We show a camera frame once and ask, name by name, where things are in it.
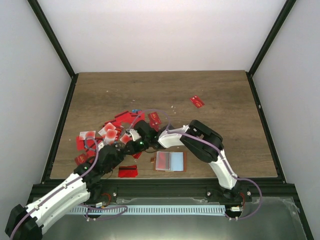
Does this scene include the red VIP card handled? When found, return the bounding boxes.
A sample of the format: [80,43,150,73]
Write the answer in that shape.
[147,111,162,125]

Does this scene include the red card horizontal stripe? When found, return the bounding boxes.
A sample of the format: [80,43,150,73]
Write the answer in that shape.
[118,165,138,178]

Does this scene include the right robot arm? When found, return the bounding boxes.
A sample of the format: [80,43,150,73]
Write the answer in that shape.
[123,119,241,202]

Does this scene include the lone red VIP card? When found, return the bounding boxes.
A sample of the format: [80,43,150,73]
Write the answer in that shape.
[189,95,205,109]

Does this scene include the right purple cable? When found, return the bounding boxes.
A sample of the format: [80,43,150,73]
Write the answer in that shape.
[128,108,263,221]

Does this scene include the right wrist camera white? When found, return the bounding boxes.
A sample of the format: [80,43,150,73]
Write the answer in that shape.
[125,128,141,142]

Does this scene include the brown leather card holder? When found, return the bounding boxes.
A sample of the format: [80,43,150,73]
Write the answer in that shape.
[150,151,187,172]

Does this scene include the black frame front beam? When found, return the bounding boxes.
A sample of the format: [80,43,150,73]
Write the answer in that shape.
[94,177,298,203]

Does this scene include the white card red circle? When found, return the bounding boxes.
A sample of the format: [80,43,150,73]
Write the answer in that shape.
[104,129,118,142]

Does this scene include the red card vertical stripe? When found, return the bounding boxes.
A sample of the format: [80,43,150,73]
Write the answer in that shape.
[155,151,170,171]

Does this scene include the light blue slotted rail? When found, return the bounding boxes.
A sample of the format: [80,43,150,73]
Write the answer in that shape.
[68,204,226,215]

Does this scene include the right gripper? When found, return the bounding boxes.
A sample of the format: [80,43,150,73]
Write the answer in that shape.
[123,136,151,155]

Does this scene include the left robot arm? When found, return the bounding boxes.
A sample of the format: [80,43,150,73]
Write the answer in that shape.
[5,145,125,240]

